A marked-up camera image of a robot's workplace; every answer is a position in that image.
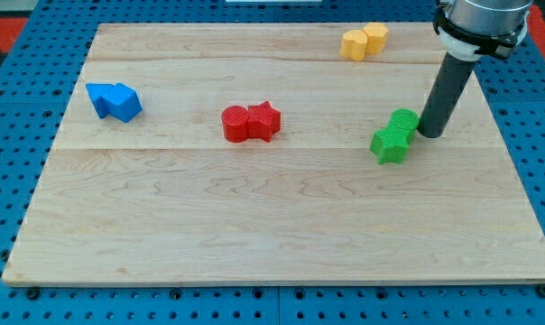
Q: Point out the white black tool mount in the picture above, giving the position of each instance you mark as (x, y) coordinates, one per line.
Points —
(471, 31)

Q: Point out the yellow heart block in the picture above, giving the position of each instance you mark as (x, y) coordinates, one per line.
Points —
(353, 45)

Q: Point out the green star block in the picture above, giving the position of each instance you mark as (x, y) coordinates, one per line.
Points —
(390, 145)

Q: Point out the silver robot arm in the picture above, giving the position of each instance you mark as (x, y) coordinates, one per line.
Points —
(469, 30)

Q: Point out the yellow hexagon block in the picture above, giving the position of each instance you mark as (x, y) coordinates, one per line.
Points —
(377, 35)

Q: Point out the red star block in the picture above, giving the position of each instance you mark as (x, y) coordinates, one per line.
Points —
(264, 121)

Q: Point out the blue triangle block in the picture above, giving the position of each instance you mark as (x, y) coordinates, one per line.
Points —
(96, 91)

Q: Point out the wooden board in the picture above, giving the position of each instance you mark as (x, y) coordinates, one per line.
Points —
(166, 201)

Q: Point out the green cylinder block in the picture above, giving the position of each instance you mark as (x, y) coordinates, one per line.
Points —
(404, 122)

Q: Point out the blue cube block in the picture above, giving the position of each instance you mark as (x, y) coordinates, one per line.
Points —
(122, 102)

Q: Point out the red cylinder block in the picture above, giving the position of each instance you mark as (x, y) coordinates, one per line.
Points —
(235, 124)

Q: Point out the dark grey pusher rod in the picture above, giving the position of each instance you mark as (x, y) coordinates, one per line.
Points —
(446, 91)

